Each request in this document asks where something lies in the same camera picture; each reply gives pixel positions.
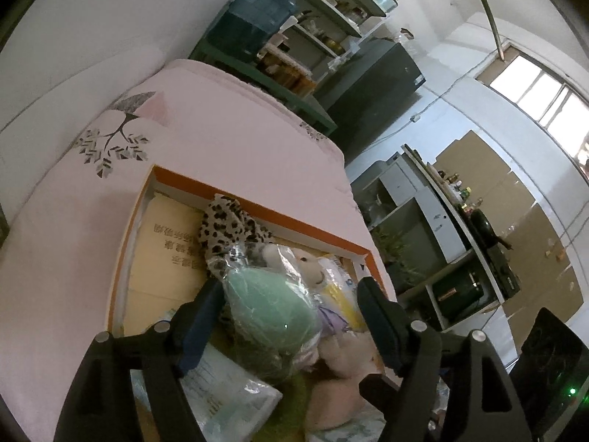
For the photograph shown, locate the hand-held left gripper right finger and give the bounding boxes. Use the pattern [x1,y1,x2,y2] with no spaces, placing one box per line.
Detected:
[356,276,535,442]

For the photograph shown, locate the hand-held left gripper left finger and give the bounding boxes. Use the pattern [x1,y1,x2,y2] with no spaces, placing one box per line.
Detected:
[53,277,227,442]

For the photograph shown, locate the white yellow tissue pack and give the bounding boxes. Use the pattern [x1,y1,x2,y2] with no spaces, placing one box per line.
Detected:
[322,258,366,332]

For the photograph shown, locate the mint sponge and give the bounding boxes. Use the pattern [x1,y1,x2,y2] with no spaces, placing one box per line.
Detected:
[205,244,323,383]

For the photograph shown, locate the beige pink puff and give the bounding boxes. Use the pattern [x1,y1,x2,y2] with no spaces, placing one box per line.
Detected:
[306,331,392,431]

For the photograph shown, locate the purple cartoon face packet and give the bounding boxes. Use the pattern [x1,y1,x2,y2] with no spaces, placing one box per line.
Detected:
[131,318,283,442]

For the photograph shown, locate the shallow orange-rimmed cardboard box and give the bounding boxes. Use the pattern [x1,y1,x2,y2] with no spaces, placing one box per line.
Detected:
[107,164,396,442]

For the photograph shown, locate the leopard print scrunchie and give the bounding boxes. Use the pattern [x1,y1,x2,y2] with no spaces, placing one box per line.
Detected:
[198,193,274,277]

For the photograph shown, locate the cream plush bear purple dress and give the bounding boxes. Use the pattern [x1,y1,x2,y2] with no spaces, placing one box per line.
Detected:
[260,243,369,346]

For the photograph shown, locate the green fuzzy scrunchie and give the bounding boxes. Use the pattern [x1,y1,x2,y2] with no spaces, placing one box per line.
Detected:
[262,373,314,442]

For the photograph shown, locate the potted green plant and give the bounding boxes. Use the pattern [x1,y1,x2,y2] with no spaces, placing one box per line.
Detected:
[373,225,424,291]

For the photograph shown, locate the dark cooking pot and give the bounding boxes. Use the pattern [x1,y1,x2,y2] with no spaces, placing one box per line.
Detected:
[433,271,500,320]

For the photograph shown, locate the black gas stove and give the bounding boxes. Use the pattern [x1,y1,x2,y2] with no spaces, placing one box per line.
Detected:
[483,244,522,300]

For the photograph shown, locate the white kitchen counter cabinet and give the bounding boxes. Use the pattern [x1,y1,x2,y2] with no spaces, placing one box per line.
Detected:
[352,143,521,332]

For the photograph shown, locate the black wok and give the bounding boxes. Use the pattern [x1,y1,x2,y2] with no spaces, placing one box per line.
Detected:
[469,209,511,249]

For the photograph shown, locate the dark refrigerator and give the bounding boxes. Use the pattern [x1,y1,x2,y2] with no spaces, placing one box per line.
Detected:
[315,37,424,162]

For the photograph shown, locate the green low bench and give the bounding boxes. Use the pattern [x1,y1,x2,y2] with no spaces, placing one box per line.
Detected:
[188,41,339,136]

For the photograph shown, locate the barred window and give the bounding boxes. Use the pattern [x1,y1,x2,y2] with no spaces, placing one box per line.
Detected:
[476,53,589,166]

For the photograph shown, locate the blue water jug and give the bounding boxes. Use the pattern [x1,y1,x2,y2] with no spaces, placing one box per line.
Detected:
[207,0,297,58]

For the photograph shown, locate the white shelf unit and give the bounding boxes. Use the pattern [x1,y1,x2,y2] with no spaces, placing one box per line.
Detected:
[271,0,396,97]

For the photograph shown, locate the curved metal rod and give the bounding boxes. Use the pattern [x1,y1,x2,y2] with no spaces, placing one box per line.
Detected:
[462,0,504,62]

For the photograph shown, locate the cardboard sheets on wall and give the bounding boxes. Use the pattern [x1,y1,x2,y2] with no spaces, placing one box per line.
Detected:
[435,129,585,337]

